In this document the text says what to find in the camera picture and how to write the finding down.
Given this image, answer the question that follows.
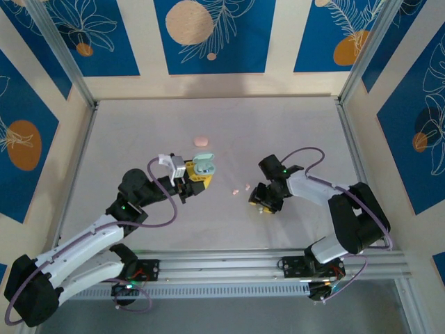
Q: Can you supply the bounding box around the mint green earbud charging case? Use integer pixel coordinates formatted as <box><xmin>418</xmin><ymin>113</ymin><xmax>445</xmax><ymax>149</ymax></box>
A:
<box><xmin>192</xmin><ymin>152</ymin><xmax>217</xmax><ymax>176</ymax></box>

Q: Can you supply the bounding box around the black controller box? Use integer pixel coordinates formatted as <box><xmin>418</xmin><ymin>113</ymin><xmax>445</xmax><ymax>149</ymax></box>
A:
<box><xmin>307</xmin><ymin>281</ymin><xmax>333</xmax><ymax>302</ymax></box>
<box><xmin>111</xmin><ymin>282</ymin><xmax>140</xmax><ymax>307</ymax></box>

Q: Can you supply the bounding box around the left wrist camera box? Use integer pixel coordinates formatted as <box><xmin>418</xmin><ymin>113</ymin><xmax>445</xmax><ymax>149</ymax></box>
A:
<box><xmin>158</xmin><ymin>152</ymin><xmax>185</xmax><ymax>187</ymax></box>

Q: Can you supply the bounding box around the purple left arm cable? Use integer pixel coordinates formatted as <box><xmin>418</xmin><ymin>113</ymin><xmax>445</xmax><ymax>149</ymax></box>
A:
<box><xmin>3</xmin><ymin>157</ymin><xmax>180</xmax><ymax>326</ymax></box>

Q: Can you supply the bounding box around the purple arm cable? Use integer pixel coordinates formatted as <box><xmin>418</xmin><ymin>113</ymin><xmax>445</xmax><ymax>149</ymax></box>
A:
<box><xmin>280</xmin><ymin>148</ymin><xmax>394</xmax><ymax>305</ymax></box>
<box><xmin>3</xmin><ymin>157</ymin><xmax>180</xmax><ymax>326</ymax></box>

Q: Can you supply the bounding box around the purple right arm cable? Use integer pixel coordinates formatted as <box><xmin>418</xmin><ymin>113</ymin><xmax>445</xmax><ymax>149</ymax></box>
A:
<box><xmin>280</xmin><ymin>148</ymin><xmax>394</xmax><ymax>305</ymax></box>

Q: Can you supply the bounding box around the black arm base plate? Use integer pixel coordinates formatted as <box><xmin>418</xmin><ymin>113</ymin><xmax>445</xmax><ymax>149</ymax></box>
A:
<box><xmin>279</xmin><ymin>256</ymin><xmax>345</xmax><ymax>279</ymax></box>
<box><xmin>133</xmin><ymin>259</ymin><xmax>161</xmax><ymax>282</ymax></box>

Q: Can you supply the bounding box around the thin aluminium side rail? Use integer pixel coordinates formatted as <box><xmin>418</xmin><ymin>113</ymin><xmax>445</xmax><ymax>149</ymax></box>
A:
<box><xmin>48</xmin><ymin>102</ymin><xmax>100</xmax><ymax>258</ymax></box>

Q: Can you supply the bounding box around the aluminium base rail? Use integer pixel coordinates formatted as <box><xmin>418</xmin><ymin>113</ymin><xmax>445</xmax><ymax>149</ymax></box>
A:
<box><xmin>36</xmin><ymin>248</ymin><xmax>407</xmax><ymax>279</ymax></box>

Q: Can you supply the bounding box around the wide aluminium side rail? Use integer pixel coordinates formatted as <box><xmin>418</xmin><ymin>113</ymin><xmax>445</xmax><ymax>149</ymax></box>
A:
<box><xmin>334</xmin><ymin>99</ymin><xmax>391</xmax><ymax>251</ymax></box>

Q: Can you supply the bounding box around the grey slotted cable duct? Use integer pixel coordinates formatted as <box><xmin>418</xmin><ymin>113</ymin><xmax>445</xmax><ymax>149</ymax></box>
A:
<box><xmin>79</xmin><ymin>281</ymin><xmax>312</xmax><ymax>300</ymax></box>

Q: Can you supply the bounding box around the blue floral wall panel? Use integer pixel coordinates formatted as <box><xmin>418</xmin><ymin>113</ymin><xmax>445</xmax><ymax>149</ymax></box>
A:
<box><xmin>44</xmin><ymin>0</ymin><xmax>142</xmax><ymax>78</ymax></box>
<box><xmin>377</xmin><ymin>31</ymin><xmax>445</xmax><ymax>216</ymax></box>
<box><xmin>361</xmin><ymin>0</ymin><xmax>445</xmax><ymax>94</ymax></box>
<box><xmin>293</xmin><ymin>0</ymin><xmax>383</xmax><ymax>74</ymax></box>
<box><xmin>154</xmin><ymin>0</ymin><xmax>278</xmax><ymax>76</ymax></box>
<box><xmin>432</xmin><ymin>252</ymin><xmax>445</xmax><ymax>276</ymax></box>
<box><xmin>0</xmin><ymin>0</ymin><xmax>73</xmax><ymax>102</ymax></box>
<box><xmin>0</xmin><ymin>48</ymin><xmax>60</xmax><ymax>224</ymax></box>

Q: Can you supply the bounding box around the aluminium frame post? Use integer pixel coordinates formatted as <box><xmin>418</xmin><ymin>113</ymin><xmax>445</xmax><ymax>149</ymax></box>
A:
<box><xmin>24</xmin><ymin>0</ymin><xmax>98</xmax><ymax>109</ymax></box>
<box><xmin>337</xmin><ymin>0</ymin><xmax>403</xmax><ymax>105</ymax></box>

